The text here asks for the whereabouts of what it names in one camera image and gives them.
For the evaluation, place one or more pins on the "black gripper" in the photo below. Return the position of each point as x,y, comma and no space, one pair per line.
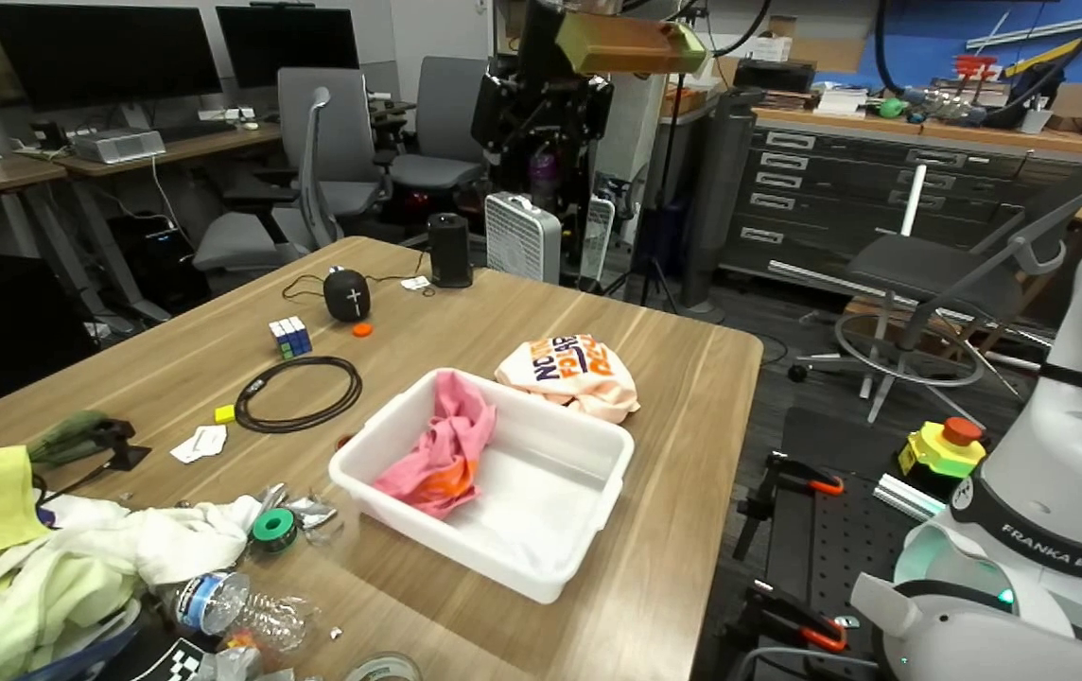
517,114

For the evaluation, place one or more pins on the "pink cloth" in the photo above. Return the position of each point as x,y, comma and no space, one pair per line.
445,463

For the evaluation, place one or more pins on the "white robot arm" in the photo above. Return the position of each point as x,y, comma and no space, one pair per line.
989,584

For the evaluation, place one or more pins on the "white box fan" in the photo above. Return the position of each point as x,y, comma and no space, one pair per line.
520,237

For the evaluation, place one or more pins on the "grey office chair right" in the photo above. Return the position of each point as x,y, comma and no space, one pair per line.
445,156

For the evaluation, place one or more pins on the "grey office chair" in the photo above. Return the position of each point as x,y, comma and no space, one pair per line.
445,156
330,145

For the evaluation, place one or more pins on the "black cylinder speaker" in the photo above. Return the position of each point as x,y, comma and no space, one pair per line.
448,240

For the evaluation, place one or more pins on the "grey office chair left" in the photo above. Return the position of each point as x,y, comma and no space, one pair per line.
330,145

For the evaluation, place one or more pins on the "black round speaker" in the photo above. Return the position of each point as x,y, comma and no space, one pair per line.
345,298

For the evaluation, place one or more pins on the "black monitor right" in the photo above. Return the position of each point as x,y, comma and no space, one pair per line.
286,35

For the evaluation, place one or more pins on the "black monitor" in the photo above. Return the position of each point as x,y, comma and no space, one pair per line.
108,53
286,35

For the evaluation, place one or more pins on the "black drawer cabinet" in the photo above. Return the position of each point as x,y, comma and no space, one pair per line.
812,197

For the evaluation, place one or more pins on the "rubiks cube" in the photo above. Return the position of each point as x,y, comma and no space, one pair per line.
287,336

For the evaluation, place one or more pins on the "white plastic bin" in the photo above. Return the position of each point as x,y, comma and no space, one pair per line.
538,496

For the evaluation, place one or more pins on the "black drafting stool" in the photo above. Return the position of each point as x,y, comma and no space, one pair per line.
921,301

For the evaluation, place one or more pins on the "black orange clamp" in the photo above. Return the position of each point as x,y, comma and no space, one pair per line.
781,470

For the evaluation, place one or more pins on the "white paper scrap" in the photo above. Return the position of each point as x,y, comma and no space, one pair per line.
200,445

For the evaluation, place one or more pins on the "black monitor left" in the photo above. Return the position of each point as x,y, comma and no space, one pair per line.
108,53

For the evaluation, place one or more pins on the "green tape roll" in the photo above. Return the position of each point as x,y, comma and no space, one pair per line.
272,528

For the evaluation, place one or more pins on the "red yellow emergency stop button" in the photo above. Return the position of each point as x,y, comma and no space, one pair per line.
944,448

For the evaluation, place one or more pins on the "green black tool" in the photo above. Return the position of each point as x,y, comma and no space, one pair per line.
83,438

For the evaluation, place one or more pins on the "clear plastic water bottle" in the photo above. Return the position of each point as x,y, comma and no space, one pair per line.
210,603

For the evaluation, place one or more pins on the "white crumpled cloth pile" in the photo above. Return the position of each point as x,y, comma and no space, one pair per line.
66,588

